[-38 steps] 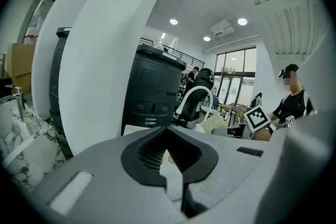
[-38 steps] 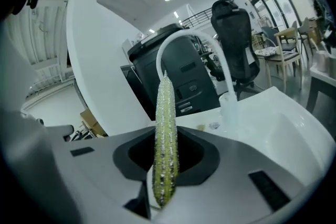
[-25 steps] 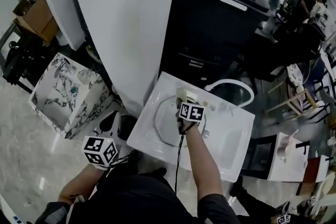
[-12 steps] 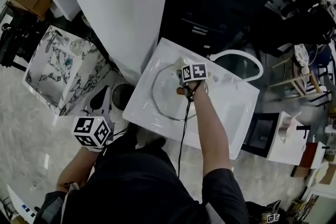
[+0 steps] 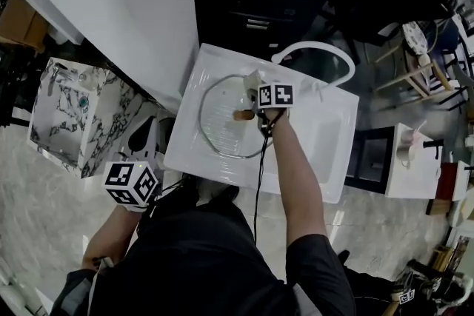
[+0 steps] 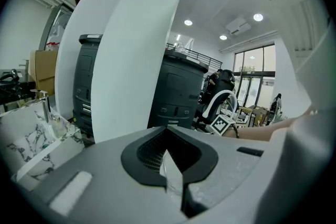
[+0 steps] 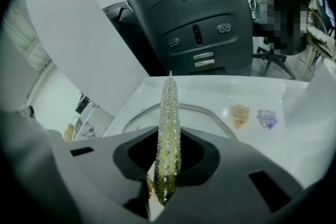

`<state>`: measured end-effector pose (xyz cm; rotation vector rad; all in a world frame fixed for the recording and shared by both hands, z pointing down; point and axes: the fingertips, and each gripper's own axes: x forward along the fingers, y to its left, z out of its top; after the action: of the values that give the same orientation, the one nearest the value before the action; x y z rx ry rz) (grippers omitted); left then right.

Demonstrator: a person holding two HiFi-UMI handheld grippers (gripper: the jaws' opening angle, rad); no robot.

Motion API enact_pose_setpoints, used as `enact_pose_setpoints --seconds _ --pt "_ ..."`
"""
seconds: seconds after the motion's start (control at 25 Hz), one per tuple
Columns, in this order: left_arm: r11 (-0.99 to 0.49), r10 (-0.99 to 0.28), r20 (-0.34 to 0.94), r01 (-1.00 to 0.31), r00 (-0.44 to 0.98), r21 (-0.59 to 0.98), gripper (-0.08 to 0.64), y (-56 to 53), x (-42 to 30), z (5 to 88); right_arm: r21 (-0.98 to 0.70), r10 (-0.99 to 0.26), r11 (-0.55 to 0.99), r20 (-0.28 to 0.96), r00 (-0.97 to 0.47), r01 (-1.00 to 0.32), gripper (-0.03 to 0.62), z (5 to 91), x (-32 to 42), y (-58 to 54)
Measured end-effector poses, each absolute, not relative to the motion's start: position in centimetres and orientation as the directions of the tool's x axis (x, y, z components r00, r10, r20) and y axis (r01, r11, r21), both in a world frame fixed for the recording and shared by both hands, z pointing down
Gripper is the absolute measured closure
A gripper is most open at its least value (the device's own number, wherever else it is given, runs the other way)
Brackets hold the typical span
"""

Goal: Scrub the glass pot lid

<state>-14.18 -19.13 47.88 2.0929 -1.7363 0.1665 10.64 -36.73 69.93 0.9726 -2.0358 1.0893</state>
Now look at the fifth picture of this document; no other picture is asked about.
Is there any white curved faucet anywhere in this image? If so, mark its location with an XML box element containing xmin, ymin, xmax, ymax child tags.
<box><xmin>270</xmin><ymin>41</ymin><xmax>357</xmax><ymax>88</ymax></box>

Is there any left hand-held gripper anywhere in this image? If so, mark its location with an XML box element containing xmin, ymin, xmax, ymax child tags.
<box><xmin>101</xmin><ymin>115</ymin><xmax>177</xmax><ymax>212</ymax></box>

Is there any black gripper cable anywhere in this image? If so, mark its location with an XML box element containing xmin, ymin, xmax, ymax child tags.
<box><xmin>253</xmin><ymin>113</ymin><xmax>276</xmax><ymax>243</ymax></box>

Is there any black frame stand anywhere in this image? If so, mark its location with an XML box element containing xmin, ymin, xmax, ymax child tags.
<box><xmin>344</xmin><ymin>126</ymin><xmax>395</xmax><ymax>194</ymax></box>

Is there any patterned round cushion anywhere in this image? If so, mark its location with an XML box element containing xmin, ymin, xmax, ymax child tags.
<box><xmin>401</xmin><ymin>21</ymin><xmax>430</xmax><ymax>56</ymax></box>

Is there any person's left forearm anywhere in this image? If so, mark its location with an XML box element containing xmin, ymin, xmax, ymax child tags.
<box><xmin>81</xmin><ymin>204</ymin><xmax>144</xmax><ymax>272</ymax></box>

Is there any wooden chair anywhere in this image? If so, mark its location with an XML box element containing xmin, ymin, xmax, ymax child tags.
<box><xmin>373</xmin><ymin>42</ymin><xmax>455</xmax><ymax>101</ymax></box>

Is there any glass pot lid wooden knob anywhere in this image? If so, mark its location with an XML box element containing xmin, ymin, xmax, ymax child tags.
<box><xmin>198</xmin><ymin>73</ymin><xmax>276</xmax><ymax>160</ymax></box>

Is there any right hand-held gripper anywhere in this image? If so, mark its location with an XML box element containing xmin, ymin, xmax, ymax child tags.
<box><xmin>242</xmin><ymin>69</ymin><xmax>296</xmax><ymax>123</ymax></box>

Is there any person's right forearm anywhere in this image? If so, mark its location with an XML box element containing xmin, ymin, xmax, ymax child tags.
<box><xmin>263</xmin><ymin>107</ymin><xmax>329</xmax><ymax>246</ymax></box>

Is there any person's black clothing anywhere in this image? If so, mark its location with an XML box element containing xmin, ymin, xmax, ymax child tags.
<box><xmin>50</xmin><ymin>184</ymin><xmax>357</xmax><ymax>316</ymax></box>

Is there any spare gripper device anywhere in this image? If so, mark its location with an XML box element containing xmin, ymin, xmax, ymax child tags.
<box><xmin>381</xmin><ymin>285</ymin><xmax>420</xmax><ymax>316</ymax></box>

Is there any marble pattern sink cabinet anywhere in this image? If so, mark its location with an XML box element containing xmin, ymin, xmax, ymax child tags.
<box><xmin>27</xmin><ymin>56</ymin><xmax>158</xmax><ymax>179</ymax></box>

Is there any white sink basin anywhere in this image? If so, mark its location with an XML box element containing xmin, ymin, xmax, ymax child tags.
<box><xmin>162</xmin><ymin>42</ymin><xmax>361</xmax><ymax>205</ymax></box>

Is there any white side cabinet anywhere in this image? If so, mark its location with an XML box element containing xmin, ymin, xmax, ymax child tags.
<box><xmin>384</xmin><ymin>122</ymin><xmax>444</xmax><ymax>199</ymax></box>

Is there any cardboard box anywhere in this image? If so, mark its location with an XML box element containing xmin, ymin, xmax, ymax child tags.
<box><xmin>0</xmin><ymin>0</ymin><xmax>50</xmax><ymax>50</ymax></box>

